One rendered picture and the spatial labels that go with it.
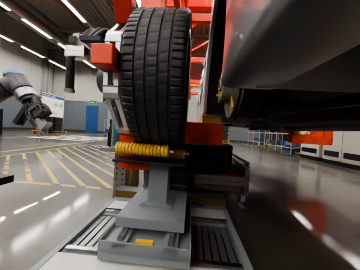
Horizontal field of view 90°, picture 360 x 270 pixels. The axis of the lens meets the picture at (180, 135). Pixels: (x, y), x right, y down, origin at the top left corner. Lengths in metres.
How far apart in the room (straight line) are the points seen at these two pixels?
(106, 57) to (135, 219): 0.65
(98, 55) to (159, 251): 0.73
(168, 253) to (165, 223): 0.11
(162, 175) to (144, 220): 0.22
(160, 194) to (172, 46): 0.68
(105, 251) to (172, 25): 0.88
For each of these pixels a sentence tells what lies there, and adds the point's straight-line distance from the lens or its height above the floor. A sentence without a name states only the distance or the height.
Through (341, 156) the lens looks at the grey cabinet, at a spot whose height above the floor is 0.24.
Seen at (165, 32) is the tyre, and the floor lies 0.95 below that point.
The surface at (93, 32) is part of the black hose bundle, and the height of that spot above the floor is 1.00.
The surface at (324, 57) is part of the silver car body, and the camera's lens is 0.38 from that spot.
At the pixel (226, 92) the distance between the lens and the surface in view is 0.89.
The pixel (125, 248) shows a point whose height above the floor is 0.15.
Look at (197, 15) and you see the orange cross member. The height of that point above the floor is 2.69.
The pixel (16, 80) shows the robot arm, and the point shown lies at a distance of 1.24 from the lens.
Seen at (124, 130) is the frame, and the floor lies 0.59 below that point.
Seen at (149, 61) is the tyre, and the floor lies 0.84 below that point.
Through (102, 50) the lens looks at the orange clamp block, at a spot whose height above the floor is 0.86.
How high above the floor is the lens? 0.61
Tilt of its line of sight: 2 degrees down
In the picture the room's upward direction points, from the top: 4 degrees clockwise
